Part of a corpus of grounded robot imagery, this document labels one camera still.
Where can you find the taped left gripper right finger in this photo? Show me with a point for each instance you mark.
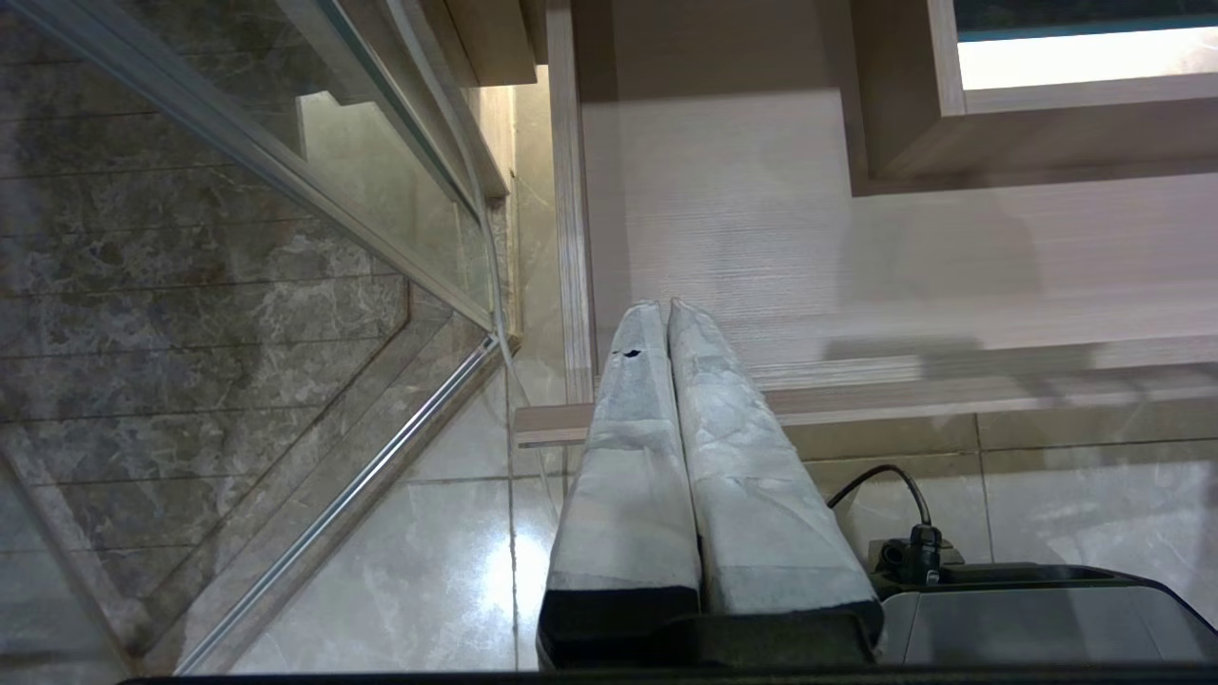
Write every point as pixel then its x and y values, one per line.
pixel 761 514

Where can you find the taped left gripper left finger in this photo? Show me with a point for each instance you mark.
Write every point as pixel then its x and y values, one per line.
pixel 628 476

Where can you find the light wooden drawer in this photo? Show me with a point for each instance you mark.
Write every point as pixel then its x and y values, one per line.
pixel 761 238

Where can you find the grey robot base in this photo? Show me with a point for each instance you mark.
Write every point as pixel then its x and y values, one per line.
pixel 1047 623

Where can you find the light wooden vanity cabinet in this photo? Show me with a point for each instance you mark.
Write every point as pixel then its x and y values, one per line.
pixel 495 38

